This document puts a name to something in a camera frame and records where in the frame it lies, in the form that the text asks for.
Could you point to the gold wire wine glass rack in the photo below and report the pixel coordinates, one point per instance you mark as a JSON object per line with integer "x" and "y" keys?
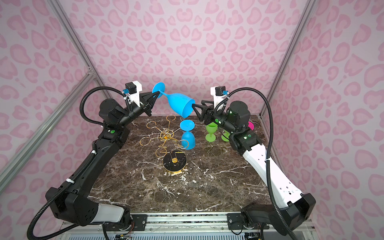
{"x": 170, "y": 149}

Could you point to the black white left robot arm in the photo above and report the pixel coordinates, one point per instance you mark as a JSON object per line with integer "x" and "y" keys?
{"x": 73, "y": 205}

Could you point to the aluminium frame corner post right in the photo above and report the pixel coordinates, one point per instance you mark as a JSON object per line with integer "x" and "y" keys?
{"x": 297, "y": 34}

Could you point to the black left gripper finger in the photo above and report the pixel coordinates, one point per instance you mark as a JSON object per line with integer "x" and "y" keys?
{"x": 149, "y": 96}
{"x": 148, "y": 108}

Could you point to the green wine glass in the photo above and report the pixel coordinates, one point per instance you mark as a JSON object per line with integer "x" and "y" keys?
{"x": 225, "y": 136}
{"x": 211, "y": 129}

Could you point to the pink wine glass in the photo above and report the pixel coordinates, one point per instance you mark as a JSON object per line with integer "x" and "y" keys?
{"x": 251, "y": 125}

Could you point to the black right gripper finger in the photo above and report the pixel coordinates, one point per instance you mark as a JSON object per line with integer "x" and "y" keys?
{"x": 205, "y": 104}
{"x": 201, "y": 114}

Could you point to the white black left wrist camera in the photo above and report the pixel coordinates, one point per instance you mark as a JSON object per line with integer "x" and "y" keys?
{"x": 132, "y": 92}

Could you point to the blue wine glass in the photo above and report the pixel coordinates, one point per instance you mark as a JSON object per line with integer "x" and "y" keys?
{"x": 179, "y": 103}
{"x": 188, "y": 139}

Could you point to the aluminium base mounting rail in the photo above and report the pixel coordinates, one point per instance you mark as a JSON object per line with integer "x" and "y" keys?
{"x": 178, "y": 226}

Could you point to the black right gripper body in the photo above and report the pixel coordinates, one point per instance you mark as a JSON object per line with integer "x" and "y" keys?
{"x": 220, "y": 118}

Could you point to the blue wine glass front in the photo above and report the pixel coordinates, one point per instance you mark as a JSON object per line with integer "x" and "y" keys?
{"x": 179, "y": 103}

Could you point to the aluminium frame rail left wall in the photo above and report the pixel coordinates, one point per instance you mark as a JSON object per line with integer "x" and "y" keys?
{"x": 21, "y": 157}

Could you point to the aluminium frame corner post left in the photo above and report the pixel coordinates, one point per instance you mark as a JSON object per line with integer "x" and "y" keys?
{"x": 64, "y": 20}

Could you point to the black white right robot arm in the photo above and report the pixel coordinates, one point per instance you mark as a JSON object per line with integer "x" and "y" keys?
{"x": 289, "y": 207}

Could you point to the aluminium frame corner post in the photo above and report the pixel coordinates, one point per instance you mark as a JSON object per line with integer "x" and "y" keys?
{"x": 297, "y": 34}
{"x": 64, "y": 20}

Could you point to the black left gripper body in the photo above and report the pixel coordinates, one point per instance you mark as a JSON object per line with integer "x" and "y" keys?
{"x": 143, "y": 107}

